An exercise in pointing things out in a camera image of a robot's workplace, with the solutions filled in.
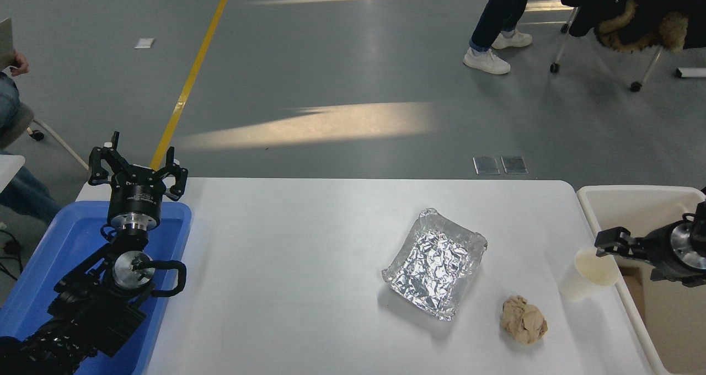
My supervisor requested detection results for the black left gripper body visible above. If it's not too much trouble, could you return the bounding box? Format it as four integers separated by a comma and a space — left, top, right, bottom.
107, 165, 167, 221

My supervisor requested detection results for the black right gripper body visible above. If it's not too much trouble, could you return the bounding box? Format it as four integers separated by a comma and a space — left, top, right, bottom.
641, 222, 680, 271

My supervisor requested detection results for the white paper cup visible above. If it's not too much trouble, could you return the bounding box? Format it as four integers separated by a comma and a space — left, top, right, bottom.
558, 247, 623, 302

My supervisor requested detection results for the large pale bin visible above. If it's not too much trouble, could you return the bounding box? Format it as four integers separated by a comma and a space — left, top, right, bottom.
576, 185, 706, 375

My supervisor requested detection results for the blue plastic tray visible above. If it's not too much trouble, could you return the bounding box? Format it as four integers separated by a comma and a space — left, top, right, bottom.
0, 200, 192, 375

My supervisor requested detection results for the person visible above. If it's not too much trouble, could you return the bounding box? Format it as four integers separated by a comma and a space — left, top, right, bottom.
0, 50, 62, 225
463, 0, 538, 76

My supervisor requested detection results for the grey office chair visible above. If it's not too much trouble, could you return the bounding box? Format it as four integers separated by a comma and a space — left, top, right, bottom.
0, 102, 90, 172

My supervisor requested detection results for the small white side table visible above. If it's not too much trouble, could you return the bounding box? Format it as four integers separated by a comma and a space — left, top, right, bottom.
0, 154, 26, 194

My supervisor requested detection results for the crumpled tan paper ball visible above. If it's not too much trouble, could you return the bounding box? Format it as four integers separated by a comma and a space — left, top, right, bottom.
500, 296, 548, 345

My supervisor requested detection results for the metal floor plate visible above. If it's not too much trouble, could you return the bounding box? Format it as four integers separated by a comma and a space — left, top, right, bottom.
501, 155, 529, 174
473, 156, 501, 175

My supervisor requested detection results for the grey tablet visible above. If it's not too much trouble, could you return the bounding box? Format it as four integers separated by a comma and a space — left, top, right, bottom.
0, 18, 14, 71

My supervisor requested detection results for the crumpled foil tray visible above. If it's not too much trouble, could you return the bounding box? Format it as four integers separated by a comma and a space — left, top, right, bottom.
382, 208, 489, 322

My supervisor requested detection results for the metal wheeled chair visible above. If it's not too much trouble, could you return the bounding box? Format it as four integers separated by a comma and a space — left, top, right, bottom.
550, 8, 665, 93

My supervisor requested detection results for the black fur-trimmed coat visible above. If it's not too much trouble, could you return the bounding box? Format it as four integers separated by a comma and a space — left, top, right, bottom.
561, 0, 706, 55

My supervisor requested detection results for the black floor cable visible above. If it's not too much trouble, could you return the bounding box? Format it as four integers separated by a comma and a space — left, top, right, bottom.
0, 229, 25, 281

